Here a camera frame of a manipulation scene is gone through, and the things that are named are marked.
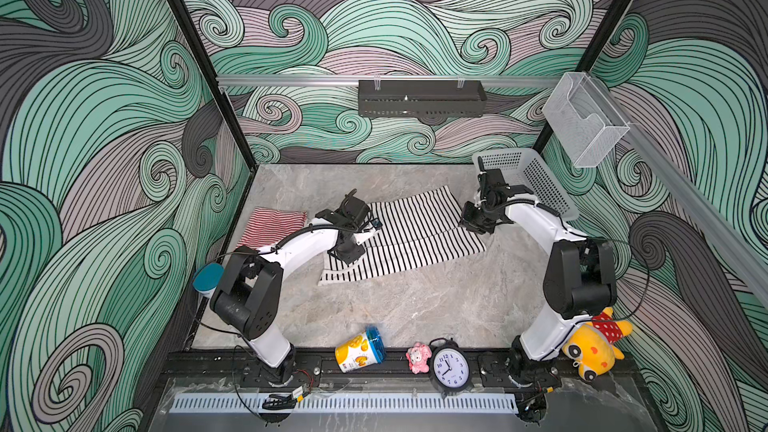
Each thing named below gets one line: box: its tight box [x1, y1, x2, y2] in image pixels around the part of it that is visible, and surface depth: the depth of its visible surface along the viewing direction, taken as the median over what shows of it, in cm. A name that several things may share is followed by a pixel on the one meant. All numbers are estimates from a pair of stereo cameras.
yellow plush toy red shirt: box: [562, 307, 633, 382], surface depth 73 cm
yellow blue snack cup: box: [334, 326, 386, 374], surface depth 72 cm
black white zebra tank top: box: [318, 185, 487, 286], surface depth 97 cm
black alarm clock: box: [428, 337, 474, 399], surface depth 73 cm
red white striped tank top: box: [236, 208, 307, 251], surface depth 103 cm
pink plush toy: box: [406, 342, 432, 374], surface depth 74 cm
